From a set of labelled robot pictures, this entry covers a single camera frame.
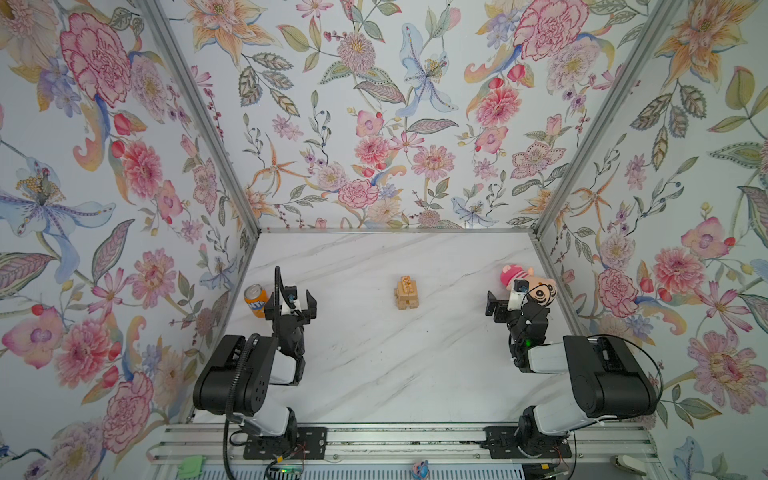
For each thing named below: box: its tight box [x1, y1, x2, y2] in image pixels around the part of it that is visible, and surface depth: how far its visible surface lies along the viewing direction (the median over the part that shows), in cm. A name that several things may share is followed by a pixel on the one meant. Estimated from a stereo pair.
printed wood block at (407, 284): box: [401, 275, 414, 294], surface depth 97 cm
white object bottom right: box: [610, 454, 647, 477], surface depth 71 cm
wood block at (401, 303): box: [395, 296, 407, 311], surface depth 97 cm
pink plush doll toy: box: [500, 264, 557, 307], surface depth 97 cm
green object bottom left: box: [178, 455, 204, 479], surface depth 72 cm
